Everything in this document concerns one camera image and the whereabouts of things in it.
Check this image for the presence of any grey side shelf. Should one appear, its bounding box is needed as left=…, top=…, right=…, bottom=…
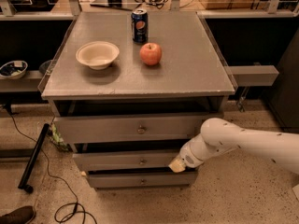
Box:
left=226, top=65, right=279, bottom=87
left=0, top=71, right=43, bottom=92

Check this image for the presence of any grey drawer cabinet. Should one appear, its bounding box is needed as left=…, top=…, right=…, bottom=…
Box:
left=37, top=10, right=239, bottom=190

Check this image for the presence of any brown shoe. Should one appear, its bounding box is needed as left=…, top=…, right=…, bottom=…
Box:
left=0, top=206, right=36, bottom=224

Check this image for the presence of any grey bottom drawer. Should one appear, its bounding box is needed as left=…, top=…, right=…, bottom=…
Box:
left=87, top=168, right=198, bottom=189

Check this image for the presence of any dark bowl on shelf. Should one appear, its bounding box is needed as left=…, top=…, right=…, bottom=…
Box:
left=39, top=60, right=53, bottom=75

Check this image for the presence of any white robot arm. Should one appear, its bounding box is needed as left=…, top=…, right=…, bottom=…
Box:
left=169, top=118, right=299, bottom=174

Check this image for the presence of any grey top drawer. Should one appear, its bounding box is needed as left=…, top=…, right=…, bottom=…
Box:
left=54, top=113, right=222, bottom=144

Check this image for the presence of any white paper bowl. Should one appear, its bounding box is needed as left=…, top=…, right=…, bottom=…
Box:
left=76, top=41, right=120, bottom=70

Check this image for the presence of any black floor cable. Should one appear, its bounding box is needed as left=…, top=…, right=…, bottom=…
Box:
left=2, top=104, right=98, bottom=224

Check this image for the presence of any grey drawer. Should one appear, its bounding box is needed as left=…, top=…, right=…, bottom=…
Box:
left=54, top=113, right=222, bottom=144
left=73, top=149, right=178, bottom=171
left=87, top=168, right=198, bottom=189

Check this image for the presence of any grey side shelf left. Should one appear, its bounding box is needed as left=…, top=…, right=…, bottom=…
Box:
left=0, top=71, right=43, bottom=92

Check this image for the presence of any blue pepsi can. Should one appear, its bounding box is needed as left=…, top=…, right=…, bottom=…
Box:
left=131, top=8, right=148, bottom=44

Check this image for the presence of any black pole on floor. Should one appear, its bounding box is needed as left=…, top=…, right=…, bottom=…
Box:
left=18, top=123, right=50, bottom=194

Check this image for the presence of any grey side shelf right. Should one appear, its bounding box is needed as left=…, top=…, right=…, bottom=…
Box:
left=226, top=65, right=279, bottom=87

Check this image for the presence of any green snack bag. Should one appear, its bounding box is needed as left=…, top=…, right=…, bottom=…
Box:
left=50, top=124, right=70, bottom=152

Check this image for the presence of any red apple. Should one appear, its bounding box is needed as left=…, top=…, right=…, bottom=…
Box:
left=139, top=43, right=162, bottom=65

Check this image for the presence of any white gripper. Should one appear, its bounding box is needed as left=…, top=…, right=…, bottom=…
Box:
left=168, top=137, right=206, bottom=173

